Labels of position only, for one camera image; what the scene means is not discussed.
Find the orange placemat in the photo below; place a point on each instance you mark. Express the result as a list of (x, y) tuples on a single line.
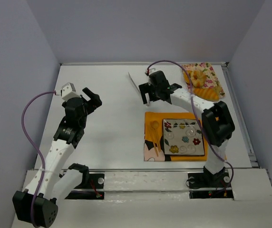
[(149, 152)]

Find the metal tongs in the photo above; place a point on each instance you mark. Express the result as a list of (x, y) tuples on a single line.
[(136, 87)]

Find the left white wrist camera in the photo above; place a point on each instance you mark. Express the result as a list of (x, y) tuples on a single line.
[(68, 91)]

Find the square floral ceramic plate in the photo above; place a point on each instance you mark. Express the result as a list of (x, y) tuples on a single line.
[(182, 137)]

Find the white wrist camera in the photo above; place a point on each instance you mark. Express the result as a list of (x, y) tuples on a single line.
[(151, 70), (68, 91)]

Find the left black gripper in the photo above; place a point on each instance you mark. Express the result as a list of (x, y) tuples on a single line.
[(92, 100)]

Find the striped orange bread loaf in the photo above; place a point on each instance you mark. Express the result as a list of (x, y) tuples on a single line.
[(206, 94)]

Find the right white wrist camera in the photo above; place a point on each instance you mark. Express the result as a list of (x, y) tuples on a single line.
[(151, 70)]

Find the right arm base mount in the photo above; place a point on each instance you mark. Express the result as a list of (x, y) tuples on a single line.
[(203, 189)]

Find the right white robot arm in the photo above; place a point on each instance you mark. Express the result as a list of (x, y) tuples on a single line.
[(214, 120)]

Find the floral cloth mat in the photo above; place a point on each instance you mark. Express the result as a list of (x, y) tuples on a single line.
[(212, 79)]

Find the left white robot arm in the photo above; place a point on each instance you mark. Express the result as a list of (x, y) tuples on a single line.
[(38, 203)]

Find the round orange donut bread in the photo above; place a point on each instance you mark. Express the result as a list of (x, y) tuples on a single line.
[(187, 76)]

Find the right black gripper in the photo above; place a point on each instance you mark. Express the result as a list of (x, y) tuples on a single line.
[(148, 88)]

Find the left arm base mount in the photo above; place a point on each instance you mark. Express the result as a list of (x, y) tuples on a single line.
[(93, 189)]

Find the aluminium table edge rail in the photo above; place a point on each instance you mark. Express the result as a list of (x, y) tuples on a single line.
[(130, 63)]

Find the orange plastic spoon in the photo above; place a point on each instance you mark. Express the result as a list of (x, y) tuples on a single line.
[(154, 127)]

